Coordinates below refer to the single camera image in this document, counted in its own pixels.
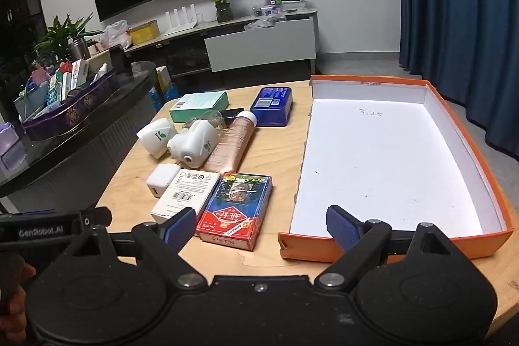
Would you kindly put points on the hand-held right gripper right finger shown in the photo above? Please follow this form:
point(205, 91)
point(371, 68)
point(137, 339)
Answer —
point(342, 228)

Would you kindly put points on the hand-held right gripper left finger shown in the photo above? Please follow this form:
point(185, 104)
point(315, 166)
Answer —
point(182, 228)

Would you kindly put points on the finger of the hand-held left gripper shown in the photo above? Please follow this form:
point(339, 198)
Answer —
point(95, 217)

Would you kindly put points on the white barcode box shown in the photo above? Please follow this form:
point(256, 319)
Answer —
point(184, 192)

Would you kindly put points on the white charger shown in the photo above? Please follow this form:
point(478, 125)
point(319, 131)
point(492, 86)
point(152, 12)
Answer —
point(160, 180)

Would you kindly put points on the playing card box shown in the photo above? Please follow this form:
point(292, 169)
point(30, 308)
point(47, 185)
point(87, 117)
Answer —
point(235, 208)

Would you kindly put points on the orange cardboard box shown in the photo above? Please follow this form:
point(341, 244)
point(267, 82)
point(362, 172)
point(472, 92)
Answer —
point(385, 167)

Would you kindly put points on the large white leaf-logo device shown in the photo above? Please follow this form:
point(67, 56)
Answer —
point(194, 145)

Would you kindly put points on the small white leaf-logo device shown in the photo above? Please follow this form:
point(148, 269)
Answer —
point(156, 135)

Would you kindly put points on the rose gold bottle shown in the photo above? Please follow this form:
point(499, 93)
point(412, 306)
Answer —
point(231, 143)

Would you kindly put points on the clear glass bulb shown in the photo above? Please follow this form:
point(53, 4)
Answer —
point(213, 118)

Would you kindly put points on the teal cardboard box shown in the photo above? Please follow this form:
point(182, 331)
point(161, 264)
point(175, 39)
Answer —
point(198, 105)

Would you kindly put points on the small black box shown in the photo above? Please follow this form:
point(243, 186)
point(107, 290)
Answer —
point(234, 113)

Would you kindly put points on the blue tin box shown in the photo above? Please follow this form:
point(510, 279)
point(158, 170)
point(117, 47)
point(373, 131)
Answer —
point(271, 107)

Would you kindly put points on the person's left hand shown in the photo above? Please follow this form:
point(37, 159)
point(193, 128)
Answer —
point(16, 309)

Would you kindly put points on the black round table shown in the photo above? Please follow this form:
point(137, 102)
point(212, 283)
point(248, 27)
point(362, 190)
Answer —
point(81, 151)

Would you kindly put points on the purple plastic packets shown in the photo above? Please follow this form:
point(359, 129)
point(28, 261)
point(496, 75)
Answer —
point(10, 145)

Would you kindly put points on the purple patterned tin tray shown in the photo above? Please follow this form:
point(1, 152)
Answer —
point(69, 115)

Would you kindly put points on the blue crates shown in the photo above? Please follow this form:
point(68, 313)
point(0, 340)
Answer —
point(158, 100)

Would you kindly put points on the row of medicine boxes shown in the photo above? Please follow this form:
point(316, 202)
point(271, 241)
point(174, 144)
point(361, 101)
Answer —
point(61, 84)

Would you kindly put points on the white tube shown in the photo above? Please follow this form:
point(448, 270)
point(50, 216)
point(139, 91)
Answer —
point(102, 72)

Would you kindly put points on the white yellow carton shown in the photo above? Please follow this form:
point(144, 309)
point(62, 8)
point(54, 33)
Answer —
point(163, 78)

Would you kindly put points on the beige box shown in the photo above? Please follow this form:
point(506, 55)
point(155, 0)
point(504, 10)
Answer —
point(99, 60)

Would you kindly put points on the white plastic bag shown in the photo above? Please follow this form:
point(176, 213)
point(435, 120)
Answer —
point(117, 33)

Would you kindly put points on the potted plant in metal pot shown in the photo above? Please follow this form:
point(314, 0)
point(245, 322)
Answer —
point(65, 34)

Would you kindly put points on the yellow box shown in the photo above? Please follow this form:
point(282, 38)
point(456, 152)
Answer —
point(144, 33)

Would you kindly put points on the grey television cabinet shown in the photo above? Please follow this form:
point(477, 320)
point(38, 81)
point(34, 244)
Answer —
point(259, 46)

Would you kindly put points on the white router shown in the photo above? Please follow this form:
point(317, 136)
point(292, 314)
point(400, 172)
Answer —
point(182, 19)

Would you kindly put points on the clear plastic packets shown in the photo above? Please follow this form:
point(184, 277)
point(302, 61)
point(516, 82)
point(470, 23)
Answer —
point(263, 23)

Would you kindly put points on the small boxes on cabinet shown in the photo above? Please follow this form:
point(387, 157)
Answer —
point(269, 10)

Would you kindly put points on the blue curtain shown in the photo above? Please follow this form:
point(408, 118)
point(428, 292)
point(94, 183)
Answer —
point(458, 25)

